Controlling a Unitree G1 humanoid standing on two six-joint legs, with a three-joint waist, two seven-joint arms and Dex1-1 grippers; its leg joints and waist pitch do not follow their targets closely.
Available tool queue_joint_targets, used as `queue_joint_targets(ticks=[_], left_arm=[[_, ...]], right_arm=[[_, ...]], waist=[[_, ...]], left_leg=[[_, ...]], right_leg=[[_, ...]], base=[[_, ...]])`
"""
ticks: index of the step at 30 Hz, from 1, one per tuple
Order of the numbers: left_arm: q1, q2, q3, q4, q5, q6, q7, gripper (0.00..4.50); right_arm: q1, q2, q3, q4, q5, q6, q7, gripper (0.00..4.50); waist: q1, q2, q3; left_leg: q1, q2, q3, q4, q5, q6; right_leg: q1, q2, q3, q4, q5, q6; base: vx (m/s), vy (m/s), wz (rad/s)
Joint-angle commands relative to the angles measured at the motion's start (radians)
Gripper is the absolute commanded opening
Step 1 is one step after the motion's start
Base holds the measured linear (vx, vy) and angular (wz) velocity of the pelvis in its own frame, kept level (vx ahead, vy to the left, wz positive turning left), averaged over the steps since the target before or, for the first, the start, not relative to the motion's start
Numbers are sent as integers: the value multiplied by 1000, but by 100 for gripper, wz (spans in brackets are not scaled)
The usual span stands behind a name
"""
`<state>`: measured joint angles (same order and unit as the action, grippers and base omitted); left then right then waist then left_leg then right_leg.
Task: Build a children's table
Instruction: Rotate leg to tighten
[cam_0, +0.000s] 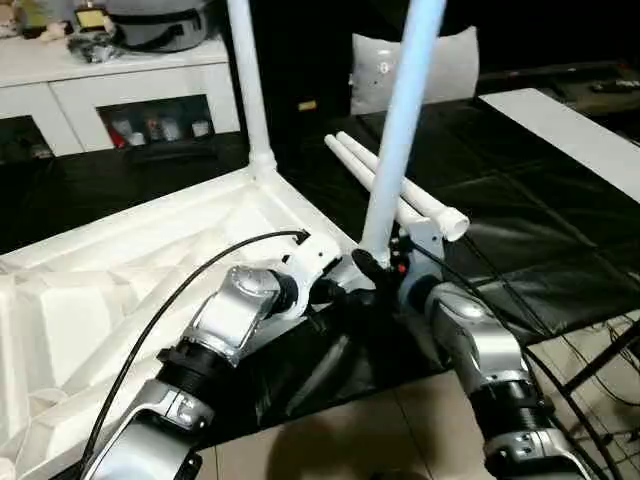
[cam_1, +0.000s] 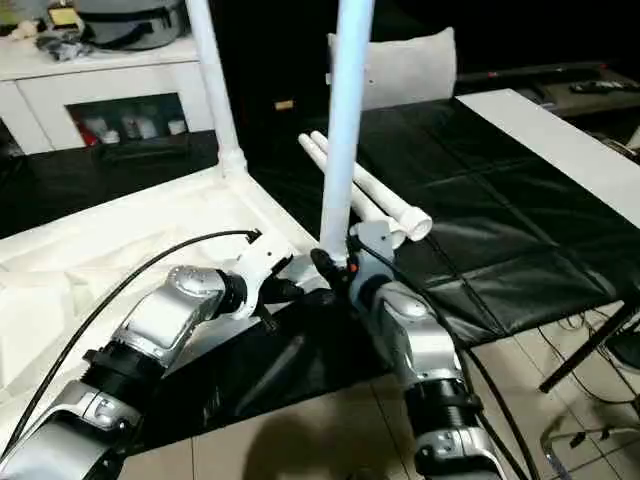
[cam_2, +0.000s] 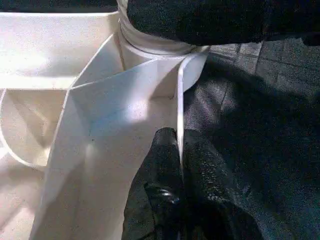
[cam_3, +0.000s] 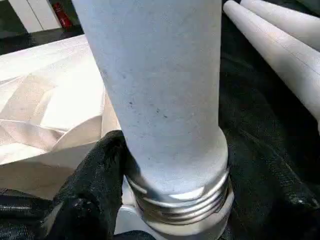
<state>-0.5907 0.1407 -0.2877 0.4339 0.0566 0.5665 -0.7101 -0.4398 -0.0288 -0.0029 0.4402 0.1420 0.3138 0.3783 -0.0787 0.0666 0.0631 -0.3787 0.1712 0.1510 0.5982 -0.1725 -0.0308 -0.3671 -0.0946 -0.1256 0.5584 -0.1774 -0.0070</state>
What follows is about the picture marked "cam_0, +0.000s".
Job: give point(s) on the white plastic table leg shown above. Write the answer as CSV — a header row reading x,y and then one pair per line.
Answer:
x,y
365,155
400,125
250,75
350,160

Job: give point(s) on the white plastic table top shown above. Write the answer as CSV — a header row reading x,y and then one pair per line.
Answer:
x,y
100,300

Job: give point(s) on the small tan block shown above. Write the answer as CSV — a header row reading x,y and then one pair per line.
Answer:
x,y
308,106

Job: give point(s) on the grey cushion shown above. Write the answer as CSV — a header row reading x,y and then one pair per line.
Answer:
x,y
450,70

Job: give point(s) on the white flat board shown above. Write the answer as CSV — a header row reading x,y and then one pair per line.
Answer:
x,y
575,130

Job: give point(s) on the grey round bag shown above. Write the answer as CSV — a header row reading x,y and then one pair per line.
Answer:
x,y
155,25

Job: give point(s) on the white cabinet with glass doors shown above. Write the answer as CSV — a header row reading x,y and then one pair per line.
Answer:
x,y
75,95

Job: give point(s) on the dark clutter pile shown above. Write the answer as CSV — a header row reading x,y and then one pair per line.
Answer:
x,y
95,47

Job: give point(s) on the small yellow-faced box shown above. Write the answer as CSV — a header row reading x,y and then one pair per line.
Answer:
x,y
91,17

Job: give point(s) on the small white plush toy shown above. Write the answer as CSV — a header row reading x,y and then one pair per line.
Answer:
x,y
50,32

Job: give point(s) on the thin black metal rail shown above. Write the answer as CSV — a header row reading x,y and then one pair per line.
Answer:
x,y
550,71

